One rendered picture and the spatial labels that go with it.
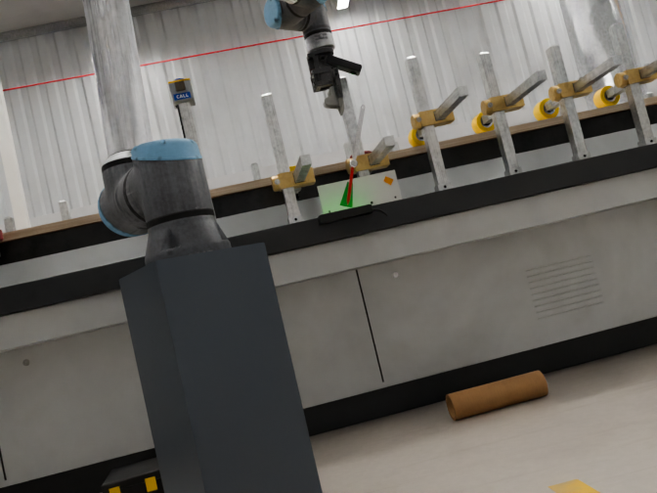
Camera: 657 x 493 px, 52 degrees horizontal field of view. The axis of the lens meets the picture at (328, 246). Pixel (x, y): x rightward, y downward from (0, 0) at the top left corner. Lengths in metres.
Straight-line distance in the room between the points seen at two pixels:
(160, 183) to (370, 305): 1.11
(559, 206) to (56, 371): 1.75
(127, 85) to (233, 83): 8.15
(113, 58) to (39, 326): 0.88
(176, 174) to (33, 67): 9.07
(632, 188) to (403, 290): 0.85
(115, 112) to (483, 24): 9.14
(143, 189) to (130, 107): 0.28
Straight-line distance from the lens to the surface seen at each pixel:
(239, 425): 1.41
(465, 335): 2.46
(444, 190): 2.22
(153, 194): 1.49
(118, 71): 1.75
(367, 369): 2.38
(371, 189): 2.18
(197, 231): 1.45
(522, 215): 2.34
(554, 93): 2.47
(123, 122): 1.70
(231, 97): 9.83
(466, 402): 2.11
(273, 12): 2.14
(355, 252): 2.17
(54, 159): 10.08
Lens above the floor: 0.46
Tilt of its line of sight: 4 degrees up
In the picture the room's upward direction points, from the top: 13 degrees counter-clockwise
